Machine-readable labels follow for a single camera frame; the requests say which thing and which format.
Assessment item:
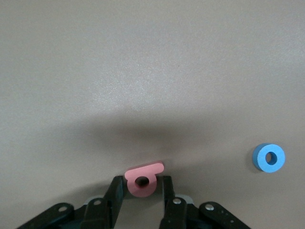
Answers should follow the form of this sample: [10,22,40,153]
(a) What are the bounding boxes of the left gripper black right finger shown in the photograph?
[159,176,188,229]

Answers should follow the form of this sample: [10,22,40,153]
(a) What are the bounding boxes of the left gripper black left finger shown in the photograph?
[82,176,127,229]

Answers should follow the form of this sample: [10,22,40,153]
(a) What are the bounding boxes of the pink foam letter b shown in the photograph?
[124,161,165,198]

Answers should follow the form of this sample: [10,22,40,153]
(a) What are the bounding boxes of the blue foam letter o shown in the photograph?
[252,142,286,173]

